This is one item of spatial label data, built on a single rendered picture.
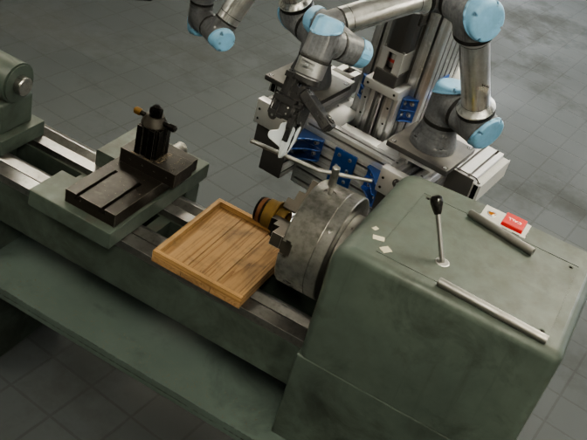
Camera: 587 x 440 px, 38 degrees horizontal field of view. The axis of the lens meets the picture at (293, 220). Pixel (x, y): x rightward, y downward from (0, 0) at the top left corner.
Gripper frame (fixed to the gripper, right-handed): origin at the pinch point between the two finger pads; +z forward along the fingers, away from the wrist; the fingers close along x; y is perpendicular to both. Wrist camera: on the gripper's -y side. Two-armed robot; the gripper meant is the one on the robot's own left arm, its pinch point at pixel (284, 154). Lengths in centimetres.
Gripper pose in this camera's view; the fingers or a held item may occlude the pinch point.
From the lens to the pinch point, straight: 217.7
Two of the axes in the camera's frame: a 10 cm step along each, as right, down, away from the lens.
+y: -8.6, -4.4, 2.7
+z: -3.8, 8.9, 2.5
